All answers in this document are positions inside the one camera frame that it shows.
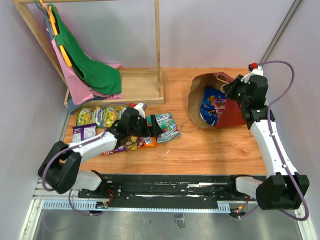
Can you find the purple Fox's candy bag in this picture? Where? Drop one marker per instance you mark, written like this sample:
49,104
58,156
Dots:
116,150

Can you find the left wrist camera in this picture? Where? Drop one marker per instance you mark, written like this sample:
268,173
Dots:
140,107

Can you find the red brown paper bag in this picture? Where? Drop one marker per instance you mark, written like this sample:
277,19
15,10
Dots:
231,117

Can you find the purple snack bag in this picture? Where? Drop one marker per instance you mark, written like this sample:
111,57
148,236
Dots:
83,132

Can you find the pink shirt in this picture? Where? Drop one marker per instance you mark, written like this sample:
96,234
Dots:
79,90

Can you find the teal mint Fox's candy bag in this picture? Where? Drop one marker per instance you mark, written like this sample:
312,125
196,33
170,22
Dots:
168,126

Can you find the blue snack pack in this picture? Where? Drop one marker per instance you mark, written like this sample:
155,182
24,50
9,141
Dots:
212,105

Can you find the blue grey cloth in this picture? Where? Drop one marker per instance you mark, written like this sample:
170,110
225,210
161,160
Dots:
72,107

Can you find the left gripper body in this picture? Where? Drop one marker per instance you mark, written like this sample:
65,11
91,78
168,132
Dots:
142,127

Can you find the orange Fox's candy bag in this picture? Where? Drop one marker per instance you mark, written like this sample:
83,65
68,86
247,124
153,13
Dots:
138,142

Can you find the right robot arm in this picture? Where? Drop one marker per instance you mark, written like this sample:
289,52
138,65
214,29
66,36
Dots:
283,188

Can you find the wooden clothes rack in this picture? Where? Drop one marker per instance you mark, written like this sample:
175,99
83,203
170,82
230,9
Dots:
138,84

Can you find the green shirt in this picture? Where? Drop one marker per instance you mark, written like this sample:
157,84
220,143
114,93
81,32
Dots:
97,75

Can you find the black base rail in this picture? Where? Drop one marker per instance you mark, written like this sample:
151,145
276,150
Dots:
168,192

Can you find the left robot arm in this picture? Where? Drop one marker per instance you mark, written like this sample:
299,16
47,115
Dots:
60,170

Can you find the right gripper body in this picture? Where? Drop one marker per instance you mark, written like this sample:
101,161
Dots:
241,87

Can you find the aluminium frame post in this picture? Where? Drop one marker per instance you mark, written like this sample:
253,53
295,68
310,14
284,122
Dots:
293,9

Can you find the green Fox's candy bag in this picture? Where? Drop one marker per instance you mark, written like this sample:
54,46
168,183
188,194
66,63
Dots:
111,114
88,116

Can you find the grey hanger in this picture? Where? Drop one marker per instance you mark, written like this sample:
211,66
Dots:
48,17

